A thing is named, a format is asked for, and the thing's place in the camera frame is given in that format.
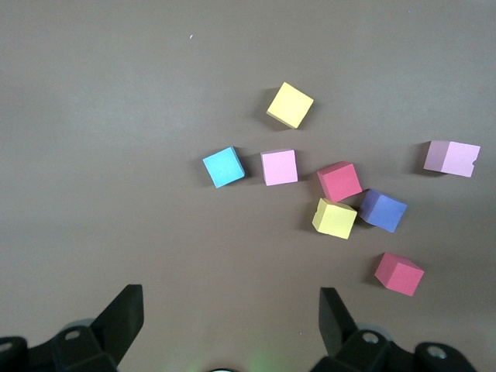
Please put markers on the brown table cover sheet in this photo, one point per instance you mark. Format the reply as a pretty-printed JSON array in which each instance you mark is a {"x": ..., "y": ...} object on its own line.
[{"x": 116, "y": 116}]

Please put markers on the blue foam cube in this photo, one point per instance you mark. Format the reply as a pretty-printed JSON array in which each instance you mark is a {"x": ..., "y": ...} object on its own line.
[{"x": 223, "y": 166}]

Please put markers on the purple foam cube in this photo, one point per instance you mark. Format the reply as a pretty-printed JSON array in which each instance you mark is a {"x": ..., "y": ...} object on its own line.
[{"x": 382, "y": 210}]

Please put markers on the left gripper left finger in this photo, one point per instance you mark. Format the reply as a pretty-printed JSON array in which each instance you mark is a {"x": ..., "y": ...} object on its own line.
[{"x": 120, "y": 321}]

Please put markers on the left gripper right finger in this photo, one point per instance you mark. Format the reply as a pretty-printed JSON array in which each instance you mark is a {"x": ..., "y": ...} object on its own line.
[{"x": 335, "y": 325}]

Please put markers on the yellow foam cube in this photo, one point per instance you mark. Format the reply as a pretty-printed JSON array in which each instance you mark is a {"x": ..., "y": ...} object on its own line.
[
  {"x": 334, "y": 218},
  {"x": 290, "y": 105}
]

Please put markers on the red foam cube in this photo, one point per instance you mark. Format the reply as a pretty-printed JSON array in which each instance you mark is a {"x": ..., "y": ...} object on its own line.
[
  {"x": 339, "y": 181},
  {"x": 399, "y": 274}
]

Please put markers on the notched pink foam cube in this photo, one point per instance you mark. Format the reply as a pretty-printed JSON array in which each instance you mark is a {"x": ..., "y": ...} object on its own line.
[{"x": 451, "y": 159}]

